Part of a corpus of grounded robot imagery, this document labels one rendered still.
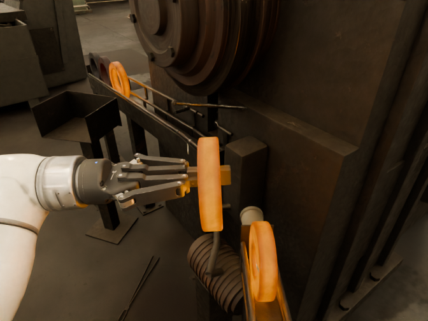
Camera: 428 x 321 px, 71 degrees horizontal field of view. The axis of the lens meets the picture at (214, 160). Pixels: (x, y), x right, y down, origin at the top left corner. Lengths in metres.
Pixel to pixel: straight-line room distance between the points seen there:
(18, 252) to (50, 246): 1.27
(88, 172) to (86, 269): 1.15
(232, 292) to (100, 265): 0.91
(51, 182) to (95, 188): 0.06
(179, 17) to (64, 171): 0.40
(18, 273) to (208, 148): 0.32
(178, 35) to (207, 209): 0.43
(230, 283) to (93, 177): 0.49
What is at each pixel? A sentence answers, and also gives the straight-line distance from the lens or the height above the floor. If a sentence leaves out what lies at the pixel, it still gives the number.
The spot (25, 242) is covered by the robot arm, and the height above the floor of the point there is 0.88.
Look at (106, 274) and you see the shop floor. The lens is 1.57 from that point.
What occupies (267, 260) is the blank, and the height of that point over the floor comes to 0.77.
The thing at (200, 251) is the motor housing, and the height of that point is 0.52.
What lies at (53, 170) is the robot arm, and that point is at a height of 0.95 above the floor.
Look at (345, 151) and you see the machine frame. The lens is 0.71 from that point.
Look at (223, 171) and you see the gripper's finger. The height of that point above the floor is 0.94.
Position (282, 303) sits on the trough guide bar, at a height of 0.69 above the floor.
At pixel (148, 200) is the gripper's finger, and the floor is 0.91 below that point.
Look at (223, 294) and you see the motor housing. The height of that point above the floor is 0.50.
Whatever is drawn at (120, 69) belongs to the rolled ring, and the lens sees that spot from 1.55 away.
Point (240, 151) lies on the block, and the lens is 0.79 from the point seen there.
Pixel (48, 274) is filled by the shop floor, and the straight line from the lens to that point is 1.68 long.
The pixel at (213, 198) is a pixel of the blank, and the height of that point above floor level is 0.94.
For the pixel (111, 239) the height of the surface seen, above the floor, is 0.01.
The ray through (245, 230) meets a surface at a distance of 0.70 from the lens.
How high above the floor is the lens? 1.22
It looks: 34 degrees down
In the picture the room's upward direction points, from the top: straight up
